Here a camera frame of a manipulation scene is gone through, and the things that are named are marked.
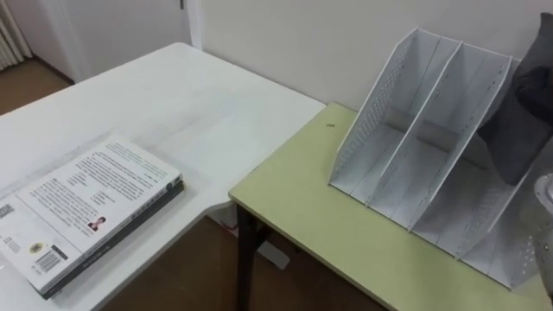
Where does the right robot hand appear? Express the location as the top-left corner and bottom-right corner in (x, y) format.
(512, 64), (553, 127)

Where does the dark grey book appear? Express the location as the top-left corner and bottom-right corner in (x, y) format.
(476, 11), (553, 187)

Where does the white perforated file rack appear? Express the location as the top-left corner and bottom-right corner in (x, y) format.
(327, 27), (553, 290)

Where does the green table with black legs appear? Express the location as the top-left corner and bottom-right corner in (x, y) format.
(228, 101), (553, 311)

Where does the white flat box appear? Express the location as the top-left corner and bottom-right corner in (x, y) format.
(257, 240), (291, 271)

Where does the white desk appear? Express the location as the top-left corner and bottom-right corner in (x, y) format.
(0, 41), (327, 311)

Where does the white door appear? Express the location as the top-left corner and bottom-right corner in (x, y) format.
(54, 0), (194, 82)

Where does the white thick book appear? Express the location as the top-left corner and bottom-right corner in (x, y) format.
(0, 134), (186, 301)

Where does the white curtain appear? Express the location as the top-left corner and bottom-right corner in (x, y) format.
(0, 0), (34, 72)

